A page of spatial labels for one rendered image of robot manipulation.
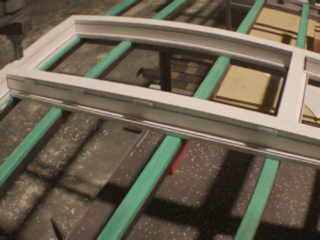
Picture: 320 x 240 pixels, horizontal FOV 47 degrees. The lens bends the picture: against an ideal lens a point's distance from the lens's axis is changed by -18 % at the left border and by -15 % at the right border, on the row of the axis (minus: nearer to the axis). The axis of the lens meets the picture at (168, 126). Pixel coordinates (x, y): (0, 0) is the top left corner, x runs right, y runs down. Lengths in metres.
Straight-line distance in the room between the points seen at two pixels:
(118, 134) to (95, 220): 1.30
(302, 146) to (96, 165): 1.50
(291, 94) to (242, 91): 0.56
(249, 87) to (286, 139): 0.71
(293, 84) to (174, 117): 0.33
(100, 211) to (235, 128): 0.47
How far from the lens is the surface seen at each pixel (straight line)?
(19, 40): 1.29
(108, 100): 1.04
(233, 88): 1.59
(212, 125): 0.95
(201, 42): 1.34
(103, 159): 2.27
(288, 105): 0.99
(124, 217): 0.81
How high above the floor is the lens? 1.48
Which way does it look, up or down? 37 degrees down
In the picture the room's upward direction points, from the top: 2 degrees counter-clockwise
